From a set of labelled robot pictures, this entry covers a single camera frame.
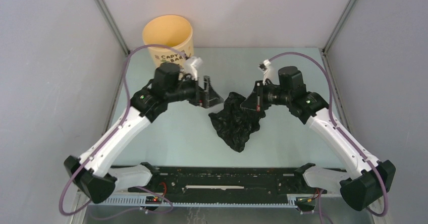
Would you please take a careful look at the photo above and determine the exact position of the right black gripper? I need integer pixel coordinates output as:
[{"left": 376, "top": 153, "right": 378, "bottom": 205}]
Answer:
[{"left": 241, "top": 80, "right": 291, "bottom": 111}]

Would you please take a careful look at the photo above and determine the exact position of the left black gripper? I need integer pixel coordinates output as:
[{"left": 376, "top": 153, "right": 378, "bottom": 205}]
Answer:
[{"left": 166, "top": 72, "right": 223, "bottom": 108}]

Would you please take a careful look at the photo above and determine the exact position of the black trash bag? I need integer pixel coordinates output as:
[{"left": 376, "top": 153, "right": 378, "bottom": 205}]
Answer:
[{"left": 208, "top": 92, "right": 266, "bottom": 153}]

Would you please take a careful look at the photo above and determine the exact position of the yellow capybara trash bin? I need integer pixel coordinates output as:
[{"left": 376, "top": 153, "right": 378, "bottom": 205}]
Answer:
[{"left": 142, "top": 15, "right": 194, "bottom": 68}]

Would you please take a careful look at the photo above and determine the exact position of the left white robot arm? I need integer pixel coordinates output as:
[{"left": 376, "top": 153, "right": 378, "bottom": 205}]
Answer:
[{"left": 64, "top": 57, "right": 223, "bottom": 204}]

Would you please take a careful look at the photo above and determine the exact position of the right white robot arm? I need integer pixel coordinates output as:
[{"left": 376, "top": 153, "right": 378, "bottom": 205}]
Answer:
[{"left": 241, "top": 64, "right": 396, "bottom": 211}]

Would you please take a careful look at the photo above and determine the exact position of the small electronics board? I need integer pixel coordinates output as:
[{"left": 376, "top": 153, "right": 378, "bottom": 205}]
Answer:
[{"left": 145, "top": 196, "right": 163, "bottom": 204}]

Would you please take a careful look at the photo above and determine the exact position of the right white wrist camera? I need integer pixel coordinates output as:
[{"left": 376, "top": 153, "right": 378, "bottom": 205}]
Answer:
[{"left": 258, "top": 59, "right": 275, "bottom": 85}]

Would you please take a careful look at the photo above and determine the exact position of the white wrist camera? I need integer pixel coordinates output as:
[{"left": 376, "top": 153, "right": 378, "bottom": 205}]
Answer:
[
  {"left": 184, "top": 57, "right": 203, "bottom": 81},
  {"left": 258, "top": 59, "right": 275, "bottom": 85}
]

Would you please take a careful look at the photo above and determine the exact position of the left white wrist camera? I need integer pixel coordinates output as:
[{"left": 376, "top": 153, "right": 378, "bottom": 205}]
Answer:
[{"left": 184, "top": 57, "right": 203, "bottom": 81}]

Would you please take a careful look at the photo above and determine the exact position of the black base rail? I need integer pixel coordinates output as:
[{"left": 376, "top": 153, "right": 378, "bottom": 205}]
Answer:
[{"left": 145, "top": 166, "right": 316, "bottom": 205}]

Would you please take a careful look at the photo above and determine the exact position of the white cable duct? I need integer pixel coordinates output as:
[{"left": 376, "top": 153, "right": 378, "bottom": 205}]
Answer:
[{"left": 88, "top": 195, "right": 316, "bottom": 209}]

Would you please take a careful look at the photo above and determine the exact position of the left aluminium frame post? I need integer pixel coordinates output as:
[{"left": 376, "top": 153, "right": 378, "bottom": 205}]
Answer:
[{"left": 94, "top": 0, "right": 130, "bottom": 55}]

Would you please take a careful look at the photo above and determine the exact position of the aluminium frame post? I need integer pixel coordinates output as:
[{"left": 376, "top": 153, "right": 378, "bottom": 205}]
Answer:
[
  {"left": 94, "top": 0, "right": 130, "bottom": 55},
  {"left": 322, "top": 0, "right": 358, "bottom": 55}
]

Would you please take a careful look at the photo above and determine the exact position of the right aluminium frame post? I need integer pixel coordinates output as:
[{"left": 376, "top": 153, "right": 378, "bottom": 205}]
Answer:
[{"left": 322, "top": 0, "right": 358, "bottom": 55}]

